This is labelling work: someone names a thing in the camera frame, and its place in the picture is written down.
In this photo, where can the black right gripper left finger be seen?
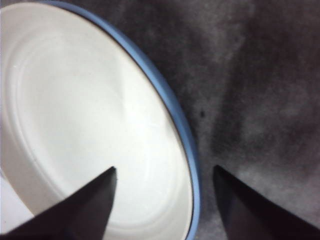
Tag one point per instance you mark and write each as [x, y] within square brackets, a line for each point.
[82, 212]

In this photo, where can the white round plate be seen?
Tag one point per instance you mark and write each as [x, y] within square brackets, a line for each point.
[87, 100]

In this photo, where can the blue round plate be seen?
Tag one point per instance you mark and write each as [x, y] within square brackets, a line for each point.
[176, 100]

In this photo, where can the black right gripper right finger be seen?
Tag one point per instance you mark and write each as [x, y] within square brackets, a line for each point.
[250, 212]

